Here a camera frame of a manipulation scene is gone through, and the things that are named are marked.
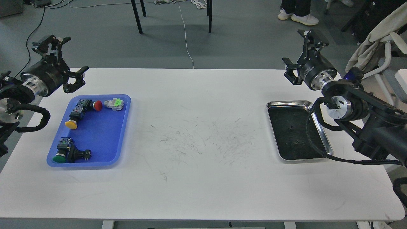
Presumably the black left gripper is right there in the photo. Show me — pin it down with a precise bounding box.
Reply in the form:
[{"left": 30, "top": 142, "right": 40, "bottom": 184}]
[{"left": 20, "top": 35, "right": 90, "bottom": 97}]

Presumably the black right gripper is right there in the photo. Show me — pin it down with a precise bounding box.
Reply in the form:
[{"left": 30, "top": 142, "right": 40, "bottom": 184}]
[{"left": 282, "top": 29, "right": 337, "bottom": 90}]

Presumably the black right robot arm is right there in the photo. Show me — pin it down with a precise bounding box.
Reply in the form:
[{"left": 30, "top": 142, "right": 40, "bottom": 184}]
[{"left": 282, "top": 30, "right": 407, "bottom": 167}]

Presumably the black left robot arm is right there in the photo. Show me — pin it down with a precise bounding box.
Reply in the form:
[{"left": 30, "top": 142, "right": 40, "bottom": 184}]
[{"left": 0, "top": 35, "right": 89, "bottom": 156}]

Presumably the white sneaker right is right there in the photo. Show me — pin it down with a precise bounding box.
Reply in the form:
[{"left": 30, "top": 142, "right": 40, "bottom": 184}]
[{"left": 291, "top": 14, "right": 319, "bottom": 26}]

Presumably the white sneaker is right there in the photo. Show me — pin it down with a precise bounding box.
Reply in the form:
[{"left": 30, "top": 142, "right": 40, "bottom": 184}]
[
  {"left": 291, "top": 14, "right": 319, "bottom": 26},
  {"left": 278, "top": 9, "right": 293, "bottom": 20}
]

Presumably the white sneaker left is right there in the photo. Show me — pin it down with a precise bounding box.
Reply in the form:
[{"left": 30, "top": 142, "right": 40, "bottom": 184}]
[{"left": 278, "top": 9, "right": 293, "bottom": 20}]

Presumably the steel metal tray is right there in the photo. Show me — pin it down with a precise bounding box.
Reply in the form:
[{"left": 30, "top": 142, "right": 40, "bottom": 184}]
[{"left": 266, "top": 100, "right": 323, "bottom": 162}]

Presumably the blue plastic tray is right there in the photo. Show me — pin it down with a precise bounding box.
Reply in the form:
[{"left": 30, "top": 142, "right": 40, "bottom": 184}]
[{"left": 46, "top": 94, "right": 131, "bottom": 169}]

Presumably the white office chair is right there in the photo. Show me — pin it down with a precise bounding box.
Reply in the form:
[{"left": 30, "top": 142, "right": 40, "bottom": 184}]
[{"left": 345, "top": 32, "right": 406, "bottom": 105}]

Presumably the black table leg left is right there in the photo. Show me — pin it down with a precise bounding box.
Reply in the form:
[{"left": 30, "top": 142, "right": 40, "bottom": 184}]
[{"left": 130, "top": 0, "right": 147, "bottom": 35}]

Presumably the black table leg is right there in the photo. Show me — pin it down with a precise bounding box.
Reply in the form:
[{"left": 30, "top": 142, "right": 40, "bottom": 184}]
[
  {"left": 130, "top": 0, "right": 147, "bottom": 35},
  {"left": 207, "top": 0, "right": 213, "bottom": 34}
]

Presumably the beige cloth on chair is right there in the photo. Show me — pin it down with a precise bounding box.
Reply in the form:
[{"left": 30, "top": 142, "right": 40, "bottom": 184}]
[{"left": 345, "top": 3, "right": 407, "bottom": 72}]

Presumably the black table leg right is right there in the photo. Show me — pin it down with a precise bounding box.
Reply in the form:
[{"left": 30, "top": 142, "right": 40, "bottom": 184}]
[{"left": 207, "top": 0, "right": 213, "bottom": 34}]

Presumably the black floor cable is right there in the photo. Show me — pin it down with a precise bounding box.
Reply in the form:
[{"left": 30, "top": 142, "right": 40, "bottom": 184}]
[{"left": 14, "top": 0, "right": 69, "bottom": 78}]

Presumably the red push button switch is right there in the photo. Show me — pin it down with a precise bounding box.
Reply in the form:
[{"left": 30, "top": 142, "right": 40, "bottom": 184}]
[{"left": 76, "top": 99, "right": 103, "bottom": 111}]

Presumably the yellow push button switch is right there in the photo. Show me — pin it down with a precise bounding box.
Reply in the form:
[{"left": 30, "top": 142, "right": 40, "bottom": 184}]
[{"left": 65, "top": 106, "right": 85, "bottom": 129}]

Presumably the grey green switch module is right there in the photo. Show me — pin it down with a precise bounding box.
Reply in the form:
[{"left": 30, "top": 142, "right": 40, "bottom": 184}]
[{"left": 103, "top": 98, "right": 124, "bottom": 111}]

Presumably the green push button switch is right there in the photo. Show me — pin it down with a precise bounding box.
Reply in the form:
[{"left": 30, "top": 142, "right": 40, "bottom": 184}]
[{"left": 52, "top": 137, "right": 92, "bottom": 163}]

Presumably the white floor cable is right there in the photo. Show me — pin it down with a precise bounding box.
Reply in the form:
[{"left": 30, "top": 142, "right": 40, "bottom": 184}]
[{"left": 154, "top": 0, "right": 208, "bottom": 69}]

